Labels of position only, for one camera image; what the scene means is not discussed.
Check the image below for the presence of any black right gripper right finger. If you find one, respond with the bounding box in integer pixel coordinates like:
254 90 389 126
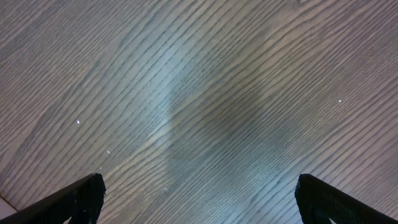
295 174 397 224

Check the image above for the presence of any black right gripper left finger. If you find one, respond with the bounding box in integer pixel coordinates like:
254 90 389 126
1 173 106 224

